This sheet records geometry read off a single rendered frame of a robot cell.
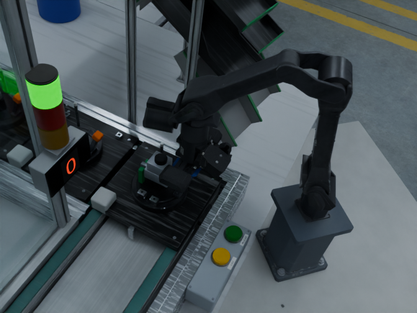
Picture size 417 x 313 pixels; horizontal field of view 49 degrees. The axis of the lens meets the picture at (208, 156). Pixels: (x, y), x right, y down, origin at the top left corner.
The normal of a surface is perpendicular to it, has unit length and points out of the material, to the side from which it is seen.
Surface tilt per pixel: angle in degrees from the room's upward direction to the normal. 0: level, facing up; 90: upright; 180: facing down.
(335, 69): 19
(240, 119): 45
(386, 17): 0
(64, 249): 0
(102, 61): 0
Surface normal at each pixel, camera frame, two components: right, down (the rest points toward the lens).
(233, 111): 0.65, -0.09
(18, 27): 0.89, 0.41
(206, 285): 0.11, -0.65
